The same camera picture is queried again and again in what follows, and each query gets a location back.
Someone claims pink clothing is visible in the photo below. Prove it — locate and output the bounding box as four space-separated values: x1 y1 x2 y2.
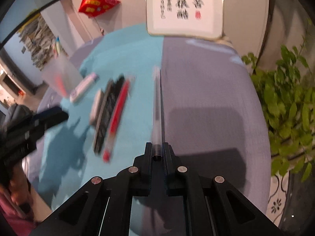
0 189 37 236

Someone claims frosted plastic cup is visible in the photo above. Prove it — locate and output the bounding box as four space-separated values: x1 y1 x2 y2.
41 55 83 97

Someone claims blue grey printed tablecloth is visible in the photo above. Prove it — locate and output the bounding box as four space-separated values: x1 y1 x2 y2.
21 22 271 236

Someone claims clear pen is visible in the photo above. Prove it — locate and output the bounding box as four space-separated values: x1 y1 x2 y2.
152 65 163 161

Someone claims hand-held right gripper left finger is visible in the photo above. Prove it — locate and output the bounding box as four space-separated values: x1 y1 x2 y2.
30 142 152 236

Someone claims white eraser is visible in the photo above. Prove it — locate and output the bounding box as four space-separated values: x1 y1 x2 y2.
89 90 104 123

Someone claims orange pen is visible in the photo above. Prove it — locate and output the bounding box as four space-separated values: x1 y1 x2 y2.
55 74 68 96

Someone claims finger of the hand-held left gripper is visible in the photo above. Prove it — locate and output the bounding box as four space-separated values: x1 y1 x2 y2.
30 105 70 134

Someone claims patterned ceramic plant pot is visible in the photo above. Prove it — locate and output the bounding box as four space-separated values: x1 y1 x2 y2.
267 174 315 227

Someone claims red pen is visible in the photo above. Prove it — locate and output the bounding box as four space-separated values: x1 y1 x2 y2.
102 77 132 163

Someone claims grey sofa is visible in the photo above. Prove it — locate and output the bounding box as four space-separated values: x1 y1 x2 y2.
4 103 33 128

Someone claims red pyramid hanging ornament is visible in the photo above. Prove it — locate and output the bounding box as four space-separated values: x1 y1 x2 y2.
78 0 121 33

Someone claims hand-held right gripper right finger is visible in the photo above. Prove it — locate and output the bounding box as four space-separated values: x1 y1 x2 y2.
164 142 283 236

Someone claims green potted plant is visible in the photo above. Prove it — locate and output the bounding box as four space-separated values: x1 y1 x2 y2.
241 17 315 182

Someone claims person's left hand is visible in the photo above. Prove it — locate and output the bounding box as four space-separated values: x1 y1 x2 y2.
0 167 33 217

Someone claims white purple utility knife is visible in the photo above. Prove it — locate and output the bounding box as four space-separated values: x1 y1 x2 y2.
69 72 99 103

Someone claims tall stack of papers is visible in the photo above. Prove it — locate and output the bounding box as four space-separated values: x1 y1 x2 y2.
18 13 68 70

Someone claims framed calligraphy sign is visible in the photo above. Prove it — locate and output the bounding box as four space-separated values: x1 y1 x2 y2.
145 0 225 40

